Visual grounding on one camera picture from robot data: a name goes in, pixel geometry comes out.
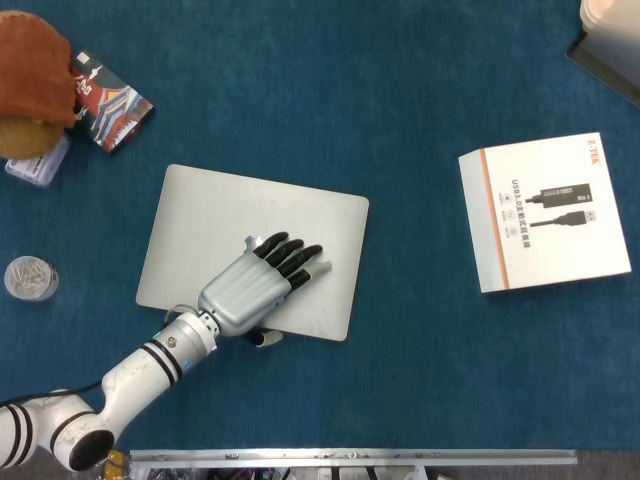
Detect white USB cable box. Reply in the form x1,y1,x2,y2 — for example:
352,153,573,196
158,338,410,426
458,131,633,295

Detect teal felt table mat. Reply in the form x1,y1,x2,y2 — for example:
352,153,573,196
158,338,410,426
0,0,640,454

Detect white stacked plastic containers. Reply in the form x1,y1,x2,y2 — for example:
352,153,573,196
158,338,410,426
579,0,622,27

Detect white container top right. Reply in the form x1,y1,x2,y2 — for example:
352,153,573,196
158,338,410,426
565,0,640,110

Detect clear plastic labelled case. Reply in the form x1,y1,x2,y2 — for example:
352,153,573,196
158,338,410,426
4,133,71,190

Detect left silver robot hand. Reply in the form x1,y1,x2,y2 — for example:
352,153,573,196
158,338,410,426
197,230,333,349

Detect tan plush toy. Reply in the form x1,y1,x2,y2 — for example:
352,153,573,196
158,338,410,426
0,115,64,160

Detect colourful printed card box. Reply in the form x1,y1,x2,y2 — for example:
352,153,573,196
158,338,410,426
69,49,155,155

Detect aluminium frame rail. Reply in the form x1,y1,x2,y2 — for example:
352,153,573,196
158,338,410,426
128,448,579,480

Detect brown plush toy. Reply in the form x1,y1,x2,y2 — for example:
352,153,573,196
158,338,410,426
0,10,79,132

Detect clear round jar of clips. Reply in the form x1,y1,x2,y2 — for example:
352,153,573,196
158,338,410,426
3,255,60,303

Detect silver laptop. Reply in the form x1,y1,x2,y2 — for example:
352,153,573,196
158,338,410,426
135,163,371,344

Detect crinkled clear plastic bag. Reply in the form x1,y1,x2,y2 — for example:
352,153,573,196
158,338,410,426
97,449,132,480

